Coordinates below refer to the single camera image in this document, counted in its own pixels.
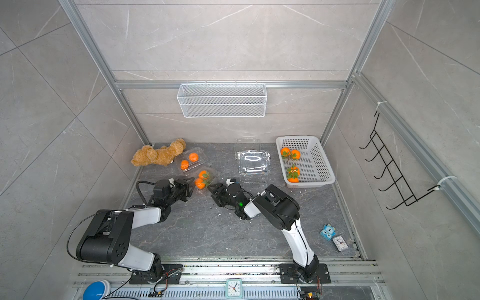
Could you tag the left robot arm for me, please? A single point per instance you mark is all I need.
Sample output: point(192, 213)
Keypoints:
point(107, 239)

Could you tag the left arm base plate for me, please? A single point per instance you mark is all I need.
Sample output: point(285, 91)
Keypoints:
point(167, 273)

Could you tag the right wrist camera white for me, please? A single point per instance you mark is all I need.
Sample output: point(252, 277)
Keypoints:
point(231, 181)

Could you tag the white wire wall basket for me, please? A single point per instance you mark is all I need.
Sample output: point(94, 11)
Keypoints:
point(222, 100)

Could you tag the small white clock front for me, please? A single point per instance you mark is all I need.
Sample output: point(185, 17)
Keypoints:
point(234, 288)

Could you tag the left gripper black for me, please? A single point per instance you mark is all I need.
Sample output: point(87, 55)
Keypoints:
point(185, 186)

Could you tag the leafy twin oranges container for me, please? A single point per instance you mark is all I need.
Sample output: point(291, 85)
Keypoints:
point(203, 180)
point(290, 154)

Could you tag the blue round button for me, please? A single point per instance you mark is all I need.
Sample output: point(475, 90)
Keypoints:
point(97, 290)

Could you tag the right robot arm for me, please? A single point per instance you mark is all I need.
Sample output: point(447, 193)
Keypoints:
point(281, 210)

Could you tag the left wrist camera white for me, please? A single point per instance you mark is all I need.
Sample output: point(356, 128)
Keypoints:
point(171, 182)

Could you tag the small white square clock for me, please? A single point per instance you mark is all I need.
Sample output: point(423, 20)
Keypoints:
point(340, 243)

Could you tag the brown teddy bear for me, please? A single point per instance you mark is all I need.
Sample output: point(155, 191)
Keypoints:
point(164, 156)

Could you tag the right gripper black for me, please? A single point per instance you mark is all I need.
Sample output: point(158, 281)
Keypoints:
point(220, 200)

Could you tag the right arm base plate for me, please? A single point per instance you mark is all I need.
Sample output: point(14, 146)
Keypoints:
point(291, 273)

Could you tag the small blue clock on table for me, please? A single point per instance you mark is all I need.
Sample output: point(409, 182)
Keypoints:
point(328, 232)

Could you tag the black wall hook rack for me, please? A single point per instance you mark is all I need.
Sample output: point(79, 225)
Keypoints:
point(391, 170)

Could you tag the white plastic basket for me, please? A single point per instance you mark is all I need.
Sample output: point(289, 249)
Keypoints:
point(315, 169)

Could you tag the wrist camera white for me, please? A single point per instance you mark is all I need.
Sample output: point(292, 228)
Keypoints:
point(231, 181)
point(171, 182)

